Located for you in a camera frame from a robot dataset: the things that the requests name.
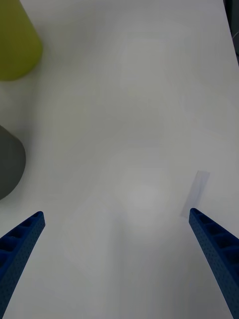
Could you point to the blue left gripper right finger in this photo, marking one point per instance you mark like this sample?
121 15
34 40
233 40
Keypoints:
219 249

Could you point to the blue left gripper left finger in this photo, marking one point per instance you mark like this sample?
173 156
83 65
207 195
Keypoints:
20 246

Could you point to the yellow-green plastic waste bin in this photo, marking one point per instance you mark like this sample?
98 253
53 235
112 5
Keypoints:
15 42

